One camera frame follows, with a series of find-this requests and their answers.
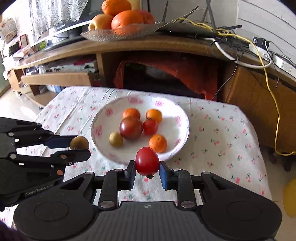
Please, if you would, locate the brown kiwi fruit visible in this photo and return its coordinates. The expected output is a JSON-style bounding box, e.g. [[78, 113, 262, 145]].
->
[[70, 136, 89, 150], [109, 132, 123, 147]]

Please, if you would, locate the small red tomato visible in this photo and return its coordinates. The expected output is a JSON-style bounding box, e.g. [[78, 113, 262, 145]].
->
[[135, 147, 160, 176], [142, 120, 158, 136]]

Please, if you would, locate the mandarin orange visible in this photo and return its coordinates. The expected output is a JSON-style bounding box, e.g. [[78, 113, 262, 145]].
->
[[149, 134, 168, 153], [145, 109, 163, 123], [122, 108, 141, 120]]

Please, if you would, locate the white floral ceramic bowl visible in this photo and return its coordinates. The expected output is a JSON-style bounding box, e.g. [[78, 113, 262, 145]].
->
[[90, 94, 190, 164]]

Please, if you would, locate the cherry print tablecloth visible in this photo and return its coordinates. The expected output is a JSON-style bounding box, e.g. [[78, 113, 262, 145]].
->
[[0, 86, 273, 229]]

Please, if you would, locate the silver set-top box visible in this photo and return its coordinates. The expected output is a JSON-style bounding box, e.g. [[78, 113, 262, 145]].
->
[[38, 59, 98, 74]]

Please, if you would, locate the red cloth in cabinet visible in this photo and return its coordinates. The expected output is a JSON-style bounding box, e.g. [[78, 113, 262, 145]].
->
[[113, 53, 218, 100]]

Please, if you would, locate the black television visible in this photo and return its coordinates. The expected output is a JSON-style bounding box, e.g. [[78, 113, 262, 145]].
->
[[36, 0, 103, 52]]

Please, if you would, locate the yellow trash bin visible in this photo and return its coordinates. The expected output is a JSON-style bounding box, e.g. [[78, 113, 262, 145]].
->
[[282, 179, 296, 218]]

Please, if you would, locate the white lace cover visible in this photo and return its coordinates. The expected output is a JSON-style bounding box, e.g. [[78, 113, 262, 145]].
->
[[28, 0, 88, 41]]

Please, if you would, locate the wooden tv cabinet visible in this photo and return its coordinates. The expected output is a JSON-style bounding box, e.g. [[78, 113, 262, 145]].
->
[[8, 35, 295, 153]]

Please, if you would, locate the glass fruit dish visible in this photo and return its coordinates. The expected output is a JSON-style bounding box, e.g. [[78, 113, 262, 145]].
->
[[81, 22, 164, 42]]

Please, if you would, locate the yellow red apple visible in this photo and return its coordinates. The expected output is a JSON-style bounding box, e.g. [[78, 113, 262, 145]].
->
[[88, 14, 114, 31]]

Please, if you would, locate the front large orange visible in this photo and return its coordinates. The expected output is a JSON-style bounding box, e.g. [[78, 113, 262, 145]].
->
[[111, 10, 144, 31]]

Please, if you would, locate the large orange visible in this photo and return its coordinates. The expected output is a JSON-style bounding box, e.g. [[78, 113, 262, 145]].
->
[[111, 10, 144, 31], [101, 0, 132, 16]]

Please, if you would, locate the top large orange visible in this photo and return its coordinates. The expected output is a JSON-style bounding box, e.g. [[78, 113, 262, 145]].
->
[[101, 0, 132, 16]]

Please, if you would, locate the black wifi router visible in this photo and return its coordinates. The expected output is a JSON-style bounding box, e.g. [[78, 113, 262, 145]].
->
[[155, 1, 242, 38]]

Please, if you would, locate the white power strip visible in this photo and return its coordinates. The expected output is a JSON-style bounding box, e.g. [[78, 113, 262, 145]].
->
[[253, 40, 295, 77]]

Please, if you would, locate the black power adapter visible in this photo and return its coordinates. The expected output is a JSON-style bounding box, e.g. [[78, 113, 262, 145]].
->
[[252, 36, 269, 50]]

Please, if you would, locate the red apple behind orange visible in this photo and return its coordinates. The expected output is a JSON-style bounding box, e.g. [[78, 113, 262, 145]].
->
[[137, 9, 155, 24]]

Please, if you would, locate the yellow network cable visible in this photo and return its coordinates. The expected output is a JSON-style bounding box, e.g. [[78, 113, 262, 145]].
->
[[172, 17, 296, 156]]

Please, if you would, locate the white thick cable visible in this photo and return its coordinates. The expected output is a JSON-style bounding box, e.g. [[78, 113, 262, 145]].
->
[[203, 37, 273, 70]]

